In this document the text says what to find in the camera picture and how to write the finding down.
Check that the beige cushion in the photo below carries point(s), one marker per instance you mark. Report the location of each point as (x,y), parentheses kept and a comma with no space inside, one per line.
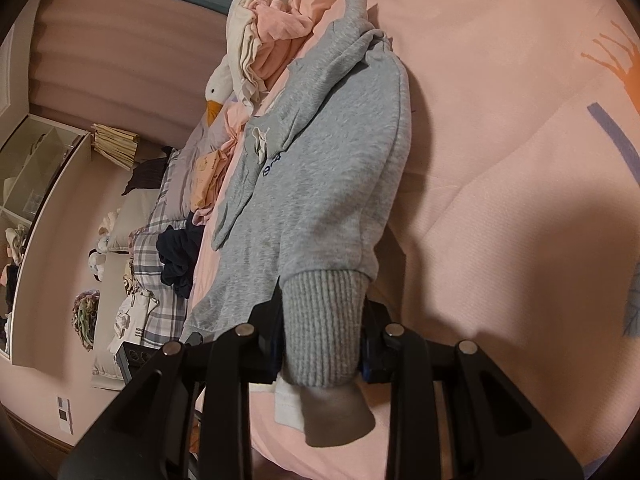
(107,310)

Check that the lilac grey blanket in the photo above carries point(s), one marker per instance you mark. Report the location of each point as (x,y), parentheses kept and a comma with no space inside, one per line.
(180,185)

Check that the white wall outlet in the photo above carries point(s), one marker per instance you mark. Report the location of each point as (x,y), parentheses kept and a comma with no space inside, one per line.
(64,414)

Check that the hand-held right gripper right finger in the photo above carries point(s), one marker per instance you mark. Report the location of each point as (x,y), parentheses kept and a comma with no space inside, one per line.
(371,355)

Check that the small white plush toy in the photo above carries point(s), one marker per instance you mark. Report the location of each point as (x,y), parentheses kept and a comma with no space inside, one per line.
(97,261)

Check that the multicoloured yarn bundle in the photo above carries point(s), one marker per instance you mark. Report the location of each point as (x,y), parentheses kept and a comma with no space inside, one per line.
(85,317)

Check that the white printed tote bag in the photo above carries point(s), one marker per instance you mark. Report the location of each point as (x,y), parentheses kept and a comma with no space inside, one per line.
(134,316)

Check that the orange printed garment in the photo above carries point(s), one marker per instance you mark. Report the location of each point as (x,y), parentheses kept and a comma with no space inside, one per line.
(207,175)

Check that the beige pillow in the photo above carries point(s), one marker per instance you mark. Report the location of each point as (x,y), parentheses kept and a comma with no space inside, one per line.
(135,215)

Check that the pale flower plush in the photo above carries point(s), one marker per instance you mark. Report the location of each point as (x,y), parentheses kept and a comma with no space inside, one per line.
(107,222)

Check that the pink printed bed sheet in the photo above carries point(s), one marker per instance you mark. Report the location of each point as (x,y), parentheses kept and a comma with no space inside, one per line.
(500,160)

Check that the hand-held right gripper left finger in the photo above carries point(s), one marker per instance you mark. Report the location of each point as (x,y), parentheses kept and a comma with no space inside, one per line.
(273,352)

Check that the folded pink clothes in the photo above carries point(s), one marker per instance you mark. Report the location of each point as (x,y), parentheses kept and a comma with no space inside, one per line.
(280,35)

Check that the white shelf cabinet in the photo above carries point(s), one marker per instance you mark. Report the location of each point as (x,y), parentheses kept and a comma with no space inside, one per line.
(47,240)

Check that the plaid bedding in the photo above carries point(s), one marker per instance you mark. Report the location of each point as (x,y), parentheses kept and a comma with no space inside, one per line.
(150,255)

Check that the black device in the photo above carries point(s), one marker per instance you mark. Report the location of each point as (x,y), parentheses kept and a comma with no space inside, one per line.
(132,355)

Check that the light pink garment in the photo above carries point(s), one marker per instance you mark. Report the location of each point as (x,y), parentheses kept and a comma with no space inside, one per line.
(235,125)

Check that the navy garment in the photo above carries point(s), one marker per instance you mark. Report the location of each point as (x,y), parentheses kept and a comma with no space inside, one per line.
(175,255)

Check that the grey sweatshirt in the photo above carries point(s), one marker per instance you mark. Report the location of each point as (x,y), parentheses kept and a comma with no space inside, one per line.
(325,160)

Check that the white goose plush toy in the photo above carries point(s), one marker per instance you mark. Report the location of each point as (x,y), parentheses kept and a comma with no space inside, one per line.
(220,87)

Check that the white folded garment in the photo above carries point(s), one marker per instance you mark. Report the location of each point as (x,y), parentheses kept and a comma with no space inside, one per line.
(247,55)

